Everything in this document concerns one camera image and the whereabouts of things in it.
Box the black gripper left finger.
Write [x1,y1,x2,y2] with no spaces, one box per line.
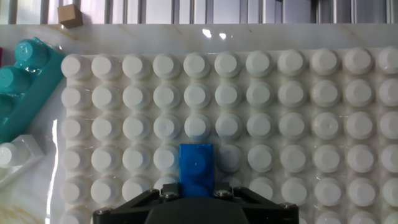
[160,182,181,199]

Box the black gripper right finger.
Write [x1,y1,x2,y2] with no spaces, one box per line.
[213,182,233,197]

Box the blue four-stud block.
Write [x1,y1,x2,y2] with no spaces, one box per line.
[178,142,215,198]

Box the white studded baseplate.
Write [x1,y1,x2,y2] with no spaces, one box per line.
[58,46,398,224]

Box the white four-stud block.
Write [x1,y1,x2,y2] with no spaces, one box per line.
[0,134,46,189]

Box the teal four-stud block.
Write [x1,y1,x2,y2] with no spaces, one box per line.
[0,36,66,144]

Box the small wooden cube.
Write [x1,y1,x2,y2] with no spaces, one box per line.
[57,3,84,29]

